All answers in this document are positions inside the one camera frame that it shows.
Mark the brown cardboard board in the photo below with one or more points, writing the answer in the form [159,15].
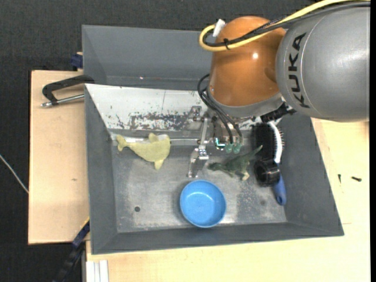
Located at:
[55,172]

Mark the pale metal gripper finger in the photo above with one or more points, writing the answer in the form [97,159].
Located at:
[192,166]
[203,154]

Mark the black cylinder on white bracket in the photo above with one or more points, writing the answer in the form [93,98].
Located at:
[276,114]

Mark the green toy dinosaur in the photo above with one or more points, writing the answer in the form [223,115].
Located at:
[238,164]

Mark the black screw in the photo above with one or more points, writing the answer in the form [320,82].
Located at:
[357,179]

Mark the blue bowl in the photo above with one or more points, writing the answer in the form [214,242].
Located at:
[202,204]

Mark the blue and white brush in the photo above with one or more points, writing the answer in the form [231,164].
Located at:
[280,189]

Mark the grey metal bin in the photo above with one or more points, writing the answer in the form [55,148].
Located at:
[152,204]

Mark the black rectangular block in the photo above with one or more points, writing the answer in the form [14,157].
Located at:
[262,141]

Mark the yellow toy dolphin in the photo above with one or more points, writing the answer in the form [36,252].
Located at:
[151,150]

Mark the black round cap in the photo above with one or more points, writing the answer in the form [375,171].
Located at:
[265,172]

